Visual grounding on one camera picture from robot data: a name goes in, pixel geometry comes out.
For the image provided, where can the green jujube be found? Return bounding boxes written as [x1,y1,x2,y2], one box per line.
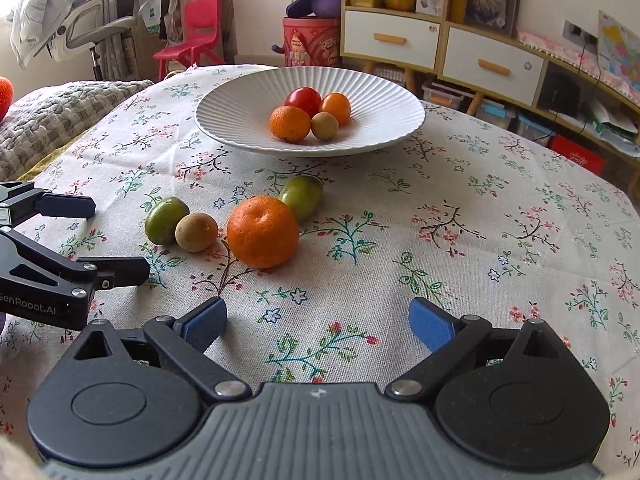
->
[279,176,323,223]
[144,197,190,245]

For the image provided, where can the brown longan fruit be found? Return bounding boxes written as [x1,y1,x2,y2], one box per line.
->
[175,212,218,254]
[311,112,340,141]

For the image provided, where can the large orange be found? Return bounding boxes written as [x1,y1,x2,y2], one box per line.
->
[226,195,298,269]

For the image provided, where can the small mandarin orange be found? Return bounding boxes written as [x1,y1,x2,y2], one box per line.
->
[269,105,311,144]

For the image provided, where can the yellow patterned cloth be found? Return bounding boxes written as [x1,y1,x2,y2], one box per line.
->
[18,146,67,181]

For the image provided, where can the red strawberry plush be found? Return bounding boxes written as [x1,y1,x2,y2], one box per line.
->
[0,77,14,122]

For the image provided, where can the floral tablecloth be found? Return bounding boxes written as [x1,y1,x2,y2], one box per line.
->
[21,65,639,472]

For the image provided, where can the grey office chair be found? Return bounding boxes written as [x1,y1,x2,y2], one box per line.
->
[8,0,137,81]

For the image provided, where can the white ribbed plate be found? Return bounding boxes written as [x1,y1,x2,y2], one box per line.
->
[195,67,425,157]

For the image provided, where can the red box under sideboard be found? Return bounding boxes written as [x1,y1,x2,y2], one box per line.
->
[548,134,605,176]

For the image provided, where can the wooden desk shelf unit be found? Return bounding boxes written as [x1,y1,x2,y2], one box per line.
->
[117,0,236,80]

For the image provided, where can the clear storage bin orange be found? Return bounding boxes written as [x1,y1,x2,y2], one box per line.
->
[422,82,473,110]

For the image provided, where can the red plastic chair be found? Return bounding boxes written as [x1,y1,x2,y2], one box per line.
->
[153,0,226,80]

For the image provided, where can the small orange tomato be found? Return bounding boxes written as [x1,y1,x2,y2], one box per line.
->
[320,92,352,126]

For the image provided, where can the red tomato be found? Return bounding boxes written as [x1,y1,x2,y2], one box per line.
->
[284,87,322,118]

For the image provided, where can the black box in sideboard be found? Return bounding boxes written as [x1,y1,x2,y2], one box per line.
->
[537,64,582,116]

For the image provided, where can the long low wooden sideboard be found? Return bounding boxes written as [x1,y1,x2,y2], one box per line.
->
[518,30,639,198]

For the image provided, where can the red decorated bucket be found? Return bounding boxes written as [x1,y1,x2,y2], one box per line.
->
[282,18,341,67]

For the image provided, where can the wooden shelf cabinet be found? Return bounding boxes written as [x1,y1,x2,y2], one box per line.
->
[341,0,548,110]

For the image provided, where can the colourful map poster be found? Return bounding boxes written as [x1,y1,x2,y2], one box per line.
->
[597,11,640,87]

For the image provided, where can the wall power socket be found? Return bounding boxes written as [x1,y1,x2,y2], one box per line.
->
[562,20,598,53]

